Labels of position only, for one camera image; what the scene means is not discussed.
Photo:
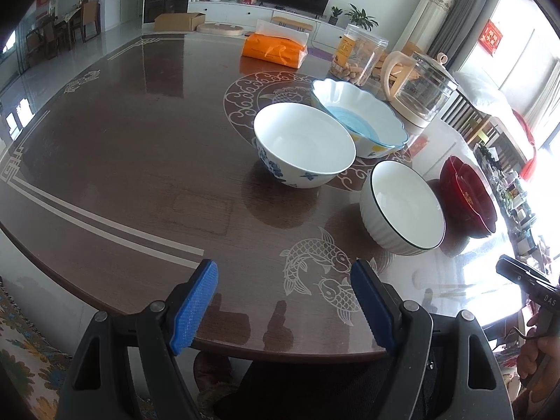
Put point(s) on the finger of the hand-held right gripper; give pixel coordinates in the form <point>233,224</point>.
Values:
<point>520,271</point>

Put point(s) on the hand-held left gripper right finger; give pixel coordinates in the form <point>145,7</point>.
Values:
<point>372,306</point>

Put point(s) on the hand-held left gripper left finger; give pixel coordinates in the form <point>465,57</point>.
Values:
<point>194,306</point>

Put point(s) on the ribbed white bowl dark rim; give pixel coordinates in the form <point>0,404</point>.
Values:
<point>400,201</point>

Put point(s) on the white bowl with blue flowers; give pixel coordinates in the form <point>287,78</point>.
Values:
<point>306,140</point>

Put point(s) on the scalloped white and blue bowl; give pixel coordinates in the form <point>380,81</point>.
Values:
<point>376,118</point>

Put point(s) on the person's right hand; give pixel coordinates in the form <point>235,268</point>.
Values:
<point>531,358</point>

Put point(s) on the basket of cosmetics bottles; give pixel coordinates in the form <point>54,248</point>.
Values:
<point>507,183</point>

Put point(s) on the red cloth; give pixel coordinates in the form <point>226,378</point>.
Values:
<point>525,144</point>

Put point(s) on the wooden slatted bench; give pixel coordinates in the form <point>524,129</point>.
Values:
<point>463,113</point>

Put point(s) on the floral sofa cover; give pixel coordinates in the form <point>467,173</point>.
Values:
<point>26,354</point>

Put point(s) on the white pillow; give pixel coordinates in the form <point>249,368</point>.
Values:
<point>485,94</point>

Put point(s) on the orange lounge chair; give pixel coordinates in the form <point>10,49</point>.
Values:
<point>415,48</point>

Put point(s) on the clear plastic snack jar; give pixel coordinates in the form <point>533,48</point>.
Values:
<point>358,54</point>

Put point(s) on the orange tissue pack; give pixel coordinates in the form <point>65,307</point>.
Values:
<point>273,50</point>

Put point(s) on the grey curtain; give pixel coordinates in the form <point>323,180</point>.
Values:
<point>468,4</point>

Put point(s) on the covered standing air conditioner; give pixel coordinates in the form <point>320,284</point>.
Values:
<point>431,13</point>

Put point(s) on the round beige floor mat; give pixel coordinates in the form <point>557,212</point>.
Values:
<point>218,29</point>

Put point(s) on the cardboard box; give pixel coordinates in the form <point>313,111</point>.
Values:
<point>177,22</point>

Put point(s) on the large green potted plant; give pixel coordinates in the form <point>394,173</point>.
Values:
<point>361,15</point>

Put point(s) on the small dark potted plant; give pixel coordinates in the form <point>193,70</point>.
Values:
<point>335,15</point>

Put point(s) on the wooden bench with metal legs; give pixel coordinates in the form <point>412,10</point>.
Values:
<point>293,22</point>

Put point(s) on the white TV cabinet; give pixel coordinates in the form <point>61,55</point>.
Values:
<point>227,11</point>

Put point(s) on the wooden dining chair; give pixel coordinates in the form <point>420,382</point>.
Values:
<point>89,19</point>

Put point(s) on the red wall decoration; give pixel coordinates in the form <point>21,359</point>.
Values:
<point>491,37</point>

